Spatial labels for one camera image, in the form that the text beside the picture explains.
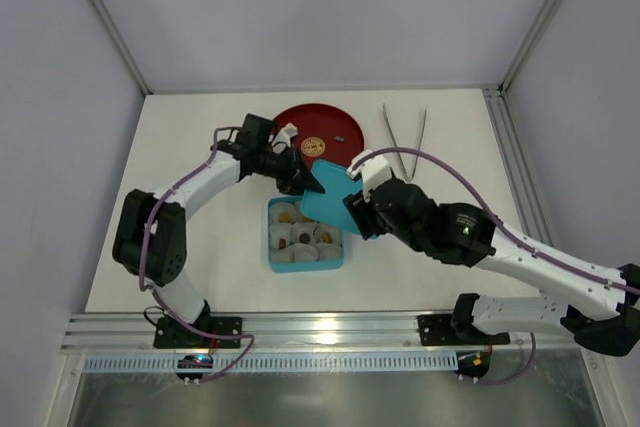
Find teal box lid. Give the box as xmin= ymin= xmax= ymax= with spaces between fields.
xmin=300 ymin=160 xmax=362 ymax=235

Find right aluminium frame post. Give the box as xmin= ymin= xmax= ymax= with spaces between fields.
xmin=498 ymin=0 xmax=564 ymax=97

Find aluminium frame post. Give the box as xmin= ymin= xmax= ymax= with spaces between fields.
xmin=498 ymin=0 xmax=564 ymax=97
xmin=87 ymin=0 xmax=153 ymax=97

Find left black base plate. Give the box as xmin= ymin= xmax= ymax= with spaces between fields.
xmin=153 ymin=315 xmax=242 ymax=349

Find purple cable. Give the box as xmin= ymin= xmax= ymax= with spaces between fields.
xmin=349 ymin=147 xmax=640 ymax=387
xmin=137 ymin=125 xmax=256 ymax=382

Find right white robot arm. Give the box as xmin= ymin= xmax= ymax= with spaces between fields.
xmin=343 ymin=178 xmax=639 ymax=357

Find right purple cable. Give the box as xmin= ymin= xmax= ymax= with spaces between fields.
xmin=349 ymin=147 xmax=640 ymax=387

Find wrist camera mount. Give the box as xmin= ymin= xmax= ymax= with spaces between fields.
xmin=271 ymin=123 xmax=298 ymax=153
xmin=346 ymin=149 xmax=394 ymax=202

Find red round tray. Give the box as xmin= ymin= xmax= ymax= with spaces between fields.
xmin=274 ymin=103 xmax=364 ymax=168

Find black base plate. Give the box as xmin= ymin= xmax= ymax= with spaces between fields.
xmin=153 ymin=315 xmax=242 ymax=349
xmin=416 ymin=313 xmax=511 ymax=347

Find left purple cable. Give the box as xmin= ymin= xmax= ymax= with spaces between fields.
xmin=137 ymin=125 xmax=256 ymax=382

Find perforated cable duct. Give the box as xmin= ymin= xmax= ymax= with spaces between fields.
xmin=82 ymin=351 xmax=458 ymax=376

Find teal box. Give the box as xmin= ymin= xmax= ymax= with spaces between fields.
xmin=267 ymin=197 xmax=345 ymax=273

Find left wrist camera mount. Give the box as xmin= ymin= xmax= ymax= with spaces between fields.
xmin=271 ymin=123 xmax=298 ymax=153

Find left aluminium frame post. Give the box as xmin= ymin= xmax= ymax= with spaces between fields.
xmin=87 ymin=0 xmax=153 ymax=97

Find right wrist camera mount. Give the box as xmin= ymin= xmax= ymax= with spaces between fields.
xmin=346 ymin=149 xmax=394 ymax=202

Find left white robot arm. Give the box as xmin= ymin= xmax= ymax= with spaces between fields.
xmin=112 ymin=114 xmax=324 ymax=343

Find aluminium rail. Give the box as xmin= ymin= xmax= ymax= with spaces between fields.
xmin=60 ymin=309 xmax=609 ymax=354

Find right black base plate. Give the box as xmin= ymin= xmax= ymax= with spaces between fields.
xmin=416 ymin=313 xmax=511 ymax=347

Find metal tongs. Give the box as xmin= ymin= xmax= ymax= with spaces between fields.
xmin=381 ymin=102 xmax=429 ymax=183

